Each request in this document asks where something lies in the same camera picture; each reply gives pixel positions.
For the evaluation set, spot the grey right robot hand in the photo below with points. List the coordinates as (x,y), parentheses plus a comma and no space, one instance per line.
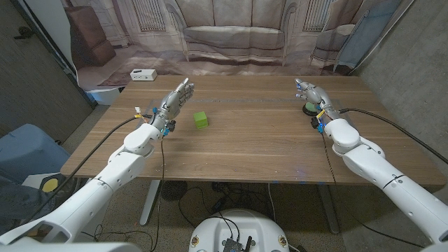
(316,96)

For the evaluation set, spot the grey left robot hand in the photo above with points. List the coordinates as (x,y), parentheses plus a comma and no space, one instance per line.
(171,103)

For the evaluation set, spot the green button with black base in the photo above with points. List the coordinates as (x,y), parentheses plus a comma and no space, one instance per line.
(309,109)

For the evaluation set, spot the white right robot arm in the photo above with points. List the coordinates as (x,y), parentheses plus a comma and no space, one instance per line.
(378,168)

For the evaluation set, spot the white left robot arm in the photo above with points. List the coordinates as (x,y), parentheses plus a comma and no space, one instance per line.
(115,171)

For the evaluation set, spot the green block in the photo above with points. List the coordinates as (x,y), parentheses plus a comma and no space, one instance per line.
(201,120)

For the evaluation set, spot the small white box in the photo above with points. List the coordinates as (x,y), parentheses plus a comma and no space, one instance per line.
(143,74)

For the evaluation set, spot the round black fan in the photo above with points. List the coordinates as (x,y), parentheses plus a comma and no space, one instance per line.
(174,190)

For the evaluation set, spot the printed living room backdrop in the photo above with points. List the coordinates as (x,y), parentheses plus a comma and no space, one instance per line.
(231,38)

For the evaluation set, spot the white table leg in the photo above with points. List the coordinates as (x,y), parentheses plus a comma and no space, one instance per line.
(150,203)
(329,210)

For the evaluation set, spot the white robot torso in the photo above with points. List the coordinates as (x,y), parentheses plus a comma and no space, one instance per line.
(241,224)

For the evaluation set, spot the white mat with yellow shapes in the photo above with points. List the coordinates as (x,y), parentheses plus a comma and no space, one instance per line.
(49,183)

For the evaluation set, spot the blue chair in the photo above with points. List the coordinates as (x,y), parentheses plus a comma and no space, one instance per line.
(31,150)

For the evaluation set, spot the black electronics module with antenna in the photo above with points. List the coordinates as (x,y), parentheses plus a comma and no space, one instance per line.
(232,245)

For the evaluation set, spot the person's leg in jeans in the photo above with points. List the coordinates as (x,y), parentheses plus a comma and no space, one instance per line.
(17,199)

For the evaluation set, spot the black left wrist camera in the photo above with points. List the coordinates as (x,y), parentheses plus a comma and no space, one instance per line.
(171,125)

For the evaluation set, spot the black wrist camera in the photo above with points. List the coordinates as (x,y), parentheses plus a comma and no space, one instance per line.
(316,123)
(171,125)

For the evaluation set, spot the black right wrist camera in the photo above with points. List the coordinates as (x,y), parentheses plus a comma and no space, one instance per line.
(316,123)

